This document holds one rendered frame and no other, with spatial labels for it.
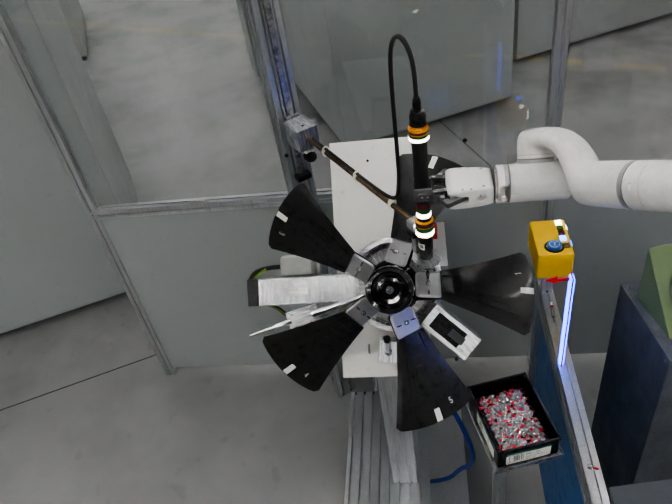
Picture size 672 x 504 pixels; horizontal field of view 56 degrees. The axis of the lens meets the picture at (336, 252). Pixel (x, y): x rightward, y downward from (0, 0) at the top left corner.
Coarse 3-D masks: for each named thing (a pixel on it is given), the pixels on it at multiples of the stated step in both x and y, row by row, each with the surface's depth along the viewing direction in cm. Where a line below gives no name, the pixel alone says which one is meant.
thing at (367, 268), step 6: (354, 258) 160; (360, 258) 158; (354, 264) 161; (360, 264) 160; (366, 264) 159; (372, 264) 158; (348, 270) 164; (354, 270) 163; (366, 270) 160; (372, 270) 159; (354, 276) 165; (360, 276) 164; (366, 276) 162; (366, 282) 164
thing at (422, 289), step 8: (424, 272) 162; (416, 280) 160; (424, 280) 160; (432, 280) 160; (416, 288) 158; (424, 288) 158; (432, 288) 158; (440, 288) 157; (424, 296) 155; (432, 296) 155; (440, 296) 155
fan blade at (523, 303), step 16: (512, 256) 162; (448, 272) 161; (464, 272) 160; (480, 272) 160; (496, 272) 159; (528, 272) 158; (448, 288) 157; (464, 288) 156; (480, 288) 156; (496, 288) 156; (512, 288) 156; (464, 304) 153; (480, 304) 154; (496, 304) 154; (512, 304) 154; (528, 304) 154; (496, 320) 152; (512, 320) 152; (528, 320) 152
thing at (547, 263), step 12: (540, 228) 186; (552, 228) 186; (564, 228) 185; (528, 240) 194; (540, 240) 182; (564, 240) 181; (540, 252) 179; (552, 252) 178; (564, 252) 177; (540, 264) 180; (552, 264) 179; (564, 264) 179; (540, 276) 183; (552, 276) 182; (564, 276) 182
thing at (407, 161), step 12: (408, 156) 164; (408, 168) 163; (444, 168) 156; (408, 180) 163; (408, 192) 162; (396, 204) 164; (408, 204) 161; (432, 204) 155; (396, 216) 163; (396, 228) 162; (408, 240) 157
